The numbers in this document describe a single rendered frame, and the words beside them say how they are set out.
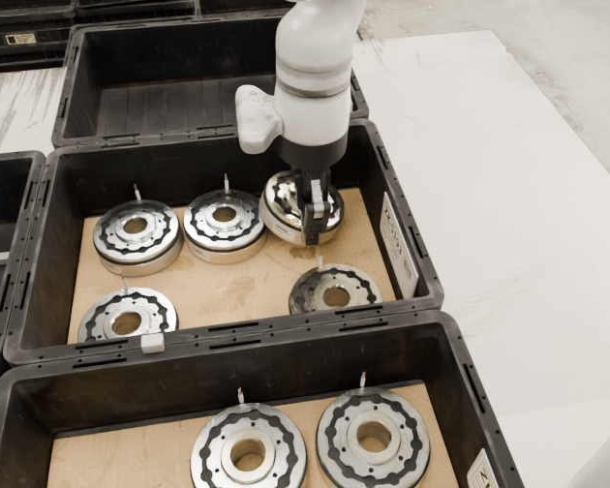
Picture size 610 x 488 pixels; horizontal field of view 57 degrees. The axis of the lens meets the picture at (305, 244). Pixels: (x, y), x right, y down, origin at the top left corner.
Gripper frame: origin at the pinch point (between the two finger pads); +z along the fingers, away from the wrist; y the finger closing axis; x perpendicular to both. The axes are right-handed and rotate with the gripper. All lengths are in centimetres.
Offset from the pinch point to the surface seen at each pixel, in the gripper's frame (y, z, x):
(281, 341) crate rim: -20.1, -6.0, 5.4
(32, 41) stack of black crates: 144, 51, 73
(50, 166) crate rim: 7.1, -5.2, 29.2
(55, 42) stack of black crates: 144, 52, 66
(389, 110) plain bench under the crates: 44, 17, -23
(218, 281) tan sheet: -4.7, 4.3, 11.3
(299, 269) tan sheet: -4.3, 4.1, 1.5
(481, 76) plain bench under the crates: 54, 17, -46
